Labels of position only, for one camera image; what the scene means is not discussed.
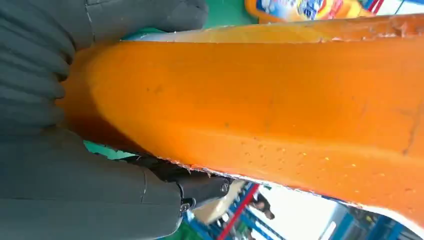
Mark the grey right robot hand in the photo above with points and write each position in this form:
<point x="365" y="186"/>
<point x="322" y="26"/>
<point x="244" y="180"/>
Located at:
<point x="82" y="198"/>

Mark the brown cardboard box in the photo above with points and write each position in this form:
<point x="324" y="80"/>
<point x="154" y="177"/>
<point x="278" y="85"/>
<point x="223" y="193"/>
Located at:
<point x="215" y="207"/>

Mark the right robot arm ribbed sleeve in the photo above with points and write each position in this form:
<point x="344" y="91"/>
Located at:
<point x="30" y="66"/>

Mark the red pole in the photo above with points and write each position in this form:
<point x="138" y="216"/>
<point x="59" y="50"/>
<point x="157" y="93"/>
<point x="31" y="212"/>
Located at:
<point x="238" y="212"/>

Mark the blue metal rack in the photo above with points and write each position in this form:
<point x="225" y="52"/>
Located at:
<point x="246" y="221"/>

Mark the person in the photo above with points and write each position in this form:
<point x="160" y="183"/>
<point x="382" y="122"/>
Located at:
<point x="263" y="205"/>

